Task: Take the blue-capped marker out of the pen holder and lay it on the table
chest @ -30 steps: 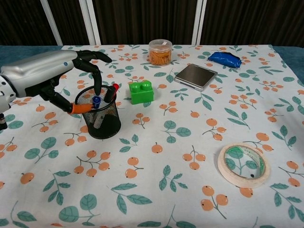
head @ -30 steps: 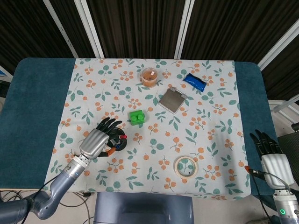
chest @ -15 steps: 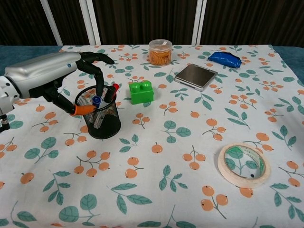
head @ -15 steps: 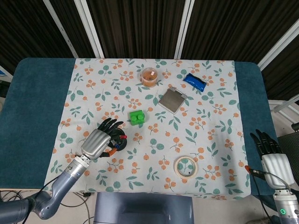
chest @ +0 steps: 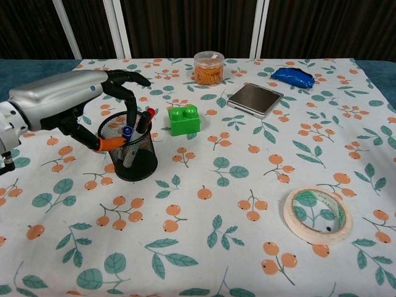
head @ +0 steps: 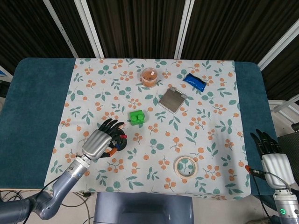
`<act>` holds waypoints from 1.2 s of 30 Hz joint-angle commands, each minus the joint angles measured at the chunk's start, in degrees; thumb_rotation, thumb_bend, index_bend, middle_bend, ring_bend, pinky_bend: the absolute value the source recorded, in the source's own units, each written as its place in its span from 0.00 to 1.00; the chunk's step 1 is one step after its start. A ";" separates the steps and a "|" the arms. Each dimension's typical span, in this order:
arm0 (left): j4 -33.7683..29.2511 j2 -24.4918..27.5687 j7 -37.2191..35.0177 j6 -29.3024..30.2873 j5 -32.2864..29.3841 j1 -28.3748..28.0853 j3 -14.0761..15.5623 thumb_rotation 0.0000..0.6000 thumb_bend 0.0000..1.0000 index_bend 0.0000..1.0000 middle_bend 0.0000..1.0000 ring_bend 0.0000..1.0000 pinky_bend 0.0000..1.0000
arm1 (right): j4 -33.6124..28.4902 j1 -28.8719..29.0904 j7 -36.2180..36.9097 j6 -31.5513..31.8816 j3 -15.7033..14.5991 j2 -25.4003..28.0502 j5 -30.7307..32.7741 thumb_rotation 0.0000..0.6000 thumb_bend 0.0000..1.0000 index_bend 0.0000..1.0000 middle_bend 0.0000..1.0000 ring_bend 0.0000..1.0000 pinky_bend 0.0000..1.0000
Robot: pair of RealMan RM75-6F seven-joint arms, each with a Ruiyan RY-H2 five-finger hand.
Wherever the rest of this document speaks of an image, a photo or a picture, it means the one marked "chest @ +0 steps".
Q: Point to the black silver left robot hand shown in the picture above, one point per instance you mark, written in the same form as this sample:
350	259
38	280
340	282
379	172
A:
62	96

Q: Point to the blue capped marker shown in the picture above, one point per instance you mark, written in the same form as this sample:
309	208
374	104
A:
127	131

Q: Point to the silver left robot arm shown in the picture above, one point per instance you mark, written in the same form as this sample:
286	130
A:
9	123

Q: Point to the red capped marker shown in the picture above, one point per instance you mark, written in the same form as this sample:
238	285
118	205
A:
145	122

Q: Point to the black mesh pen holder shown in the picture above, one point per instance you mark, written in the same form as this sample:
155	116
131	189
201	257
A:
139	165

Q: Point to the green toy building brick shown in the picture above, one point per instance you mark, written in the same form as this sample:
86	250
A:
184	122

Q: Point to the clear jar of rubber bands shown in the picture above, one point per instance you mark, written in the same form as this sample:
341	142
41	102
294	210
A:
209	69

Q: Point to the floral orange print tablecloth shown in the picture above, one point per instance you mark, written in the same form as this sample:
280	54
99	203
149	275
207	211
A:
216	185

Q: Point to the blue plastic packet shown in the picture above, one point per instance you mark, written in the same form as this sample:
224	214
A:
292	77

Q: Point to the beige masking tape roll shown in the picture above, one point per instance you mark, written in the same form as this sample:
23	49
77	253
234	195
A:
289	220

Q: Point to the white frame post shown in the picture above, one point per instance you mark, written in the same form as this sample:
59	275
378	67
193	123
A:
67	29
257	29
121	29

